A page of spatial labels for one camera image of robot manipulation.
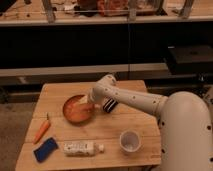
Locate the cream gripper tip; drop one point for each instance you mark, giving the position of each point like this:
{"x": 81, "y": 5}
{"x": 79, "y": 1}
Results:
{"x": 84, "y": 100}

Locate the orange ceramic bowl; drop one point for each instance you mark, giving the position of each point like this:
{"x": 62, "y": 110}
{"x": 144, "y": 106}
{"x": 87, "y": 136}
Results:
{"x": 75, "y": 112}

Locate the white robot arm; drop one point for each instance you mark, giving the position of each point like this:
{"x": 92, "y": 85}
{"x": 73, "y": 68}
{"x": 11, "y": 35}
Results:
{"x": 185, "y": 123}

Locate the black white striped block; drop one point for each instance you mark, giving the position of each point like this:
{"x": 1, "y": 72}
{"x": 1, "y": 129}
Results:
{"x": 109, "y": 105}

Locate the wooden table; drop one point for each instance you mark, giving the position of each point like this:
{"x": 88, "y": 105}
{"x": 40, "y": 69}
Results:
{"x": 102, "y": 129}

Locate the orange carrot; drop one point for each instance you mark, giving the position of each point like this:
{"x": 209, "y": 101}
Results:
{"x": 41, "y": 131}

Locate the white plastic bottle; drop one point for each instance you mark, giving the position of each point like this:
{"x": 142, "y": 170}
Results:
{"x": 82, "y": 148}

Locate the blue sponge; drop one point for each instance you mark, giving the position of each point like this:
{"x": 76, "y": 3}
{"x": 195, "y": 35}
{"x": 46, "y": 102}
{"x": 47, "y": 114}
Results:
{"x": 43, "y": 151}

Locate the white paper cup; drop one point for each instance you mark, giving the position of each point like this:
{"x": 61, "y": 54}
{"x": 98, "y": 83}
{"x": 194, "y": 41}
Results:
{"x": 129, "y": 141}

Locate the orange clutter on shelf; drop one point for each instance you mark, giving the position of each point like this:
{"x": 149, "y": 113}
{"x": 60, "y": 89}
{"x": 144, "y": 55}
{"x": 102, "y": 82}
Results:
{"x": 115, "y": 7}

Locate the metal shelf rack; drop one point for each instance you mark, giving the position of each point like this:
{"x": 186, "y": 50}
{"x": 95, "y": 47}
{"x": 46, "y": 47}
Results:
{"x": 75, "y": 47}

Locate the black box on shelf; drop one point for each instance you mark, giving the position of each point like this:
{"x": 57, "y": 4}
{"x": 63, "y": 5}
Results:
{"x": 190, "y": 59}

